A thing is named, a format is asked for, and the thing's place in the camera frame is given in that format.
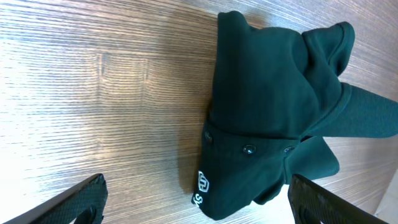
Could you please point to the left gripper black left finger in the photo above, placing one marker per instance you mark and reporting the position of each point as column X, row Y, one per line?
column 83, row 203

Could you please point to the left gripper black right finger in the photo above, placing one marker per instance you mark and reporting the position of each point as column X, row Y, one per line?
column 312, row 204

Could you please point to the black t-shirt with logo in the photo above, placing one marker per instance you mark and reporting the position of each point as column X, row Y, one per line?
column 276, row 97

